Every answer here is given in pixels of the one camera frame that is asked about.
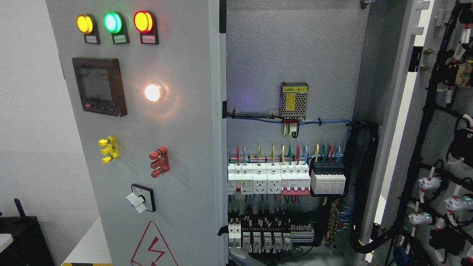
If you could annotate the dark grey robot hand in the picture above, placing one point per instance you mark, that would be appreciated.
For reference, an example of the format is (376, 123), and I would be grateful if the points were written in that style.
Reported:
(241, 258)

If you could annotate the grey cabinet door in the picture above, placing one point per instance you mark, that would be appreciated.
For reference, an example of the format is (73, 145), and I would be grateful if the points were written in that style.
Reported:
(428, 198)
(182, 53)

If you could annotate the red electric hazard warning sticker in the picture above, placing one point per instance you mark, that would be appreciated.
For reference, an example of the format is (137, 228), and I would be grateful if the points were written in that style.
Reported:
(152, 249)

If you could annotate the white circuit breaker row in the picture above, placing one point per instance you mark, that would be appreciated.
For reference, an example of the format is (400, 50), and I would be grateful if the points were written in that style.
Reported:
(267, 178)

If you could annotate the black surge protector module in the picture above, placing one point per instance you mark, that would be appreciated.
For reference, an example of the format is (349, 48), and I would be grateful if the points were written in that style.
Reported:
(327, 179)

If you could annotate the metal mesh power supply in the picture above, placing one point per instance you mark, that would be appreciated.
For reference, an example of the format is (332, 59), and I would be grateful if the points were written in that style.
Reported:
(293, 99)

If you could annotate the white glowing indicator lamp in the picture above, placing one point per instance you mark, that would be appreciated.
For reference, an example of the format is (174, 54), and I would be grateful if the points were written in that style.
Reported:
(153, 92)

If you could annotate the black box on left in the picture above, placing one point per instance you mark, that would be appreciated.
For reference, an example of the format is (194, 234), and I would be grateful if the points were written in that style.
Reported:
(28, 247)

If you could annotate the black digital power meter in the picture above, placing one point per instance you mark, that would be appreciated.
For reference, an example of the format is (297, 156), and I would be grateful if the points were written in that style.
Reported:
(100, 85)

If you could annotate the red indicator lamp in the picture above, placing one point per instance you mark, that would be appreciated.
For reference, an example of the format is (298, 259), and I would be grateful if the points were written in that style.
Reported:
(143, 21)

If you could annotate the green indicator lamp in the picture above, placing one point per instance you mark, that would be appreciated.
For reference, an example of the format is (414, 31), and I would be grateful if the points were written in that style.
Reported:
(113, 22)

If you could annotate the yellow indicator lamp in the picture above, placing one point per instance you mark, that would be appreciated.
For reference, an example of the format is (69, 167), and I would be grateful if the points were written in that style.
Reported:
(86, 24)

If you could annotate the white rotary selector switch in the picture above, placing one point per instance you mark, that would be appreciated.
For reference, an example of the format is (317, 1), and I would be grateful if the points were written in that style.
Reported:
(141, 198)

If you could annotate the red terminal post block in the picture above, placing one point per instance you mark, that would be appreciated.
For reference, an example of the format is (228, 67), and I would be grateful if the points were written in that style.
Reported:
(160, 162)

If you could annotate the yellow terminal post block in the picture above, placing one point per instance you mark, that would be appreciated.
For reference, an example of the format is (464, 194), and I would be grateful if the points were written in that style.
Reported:
(110, 149)

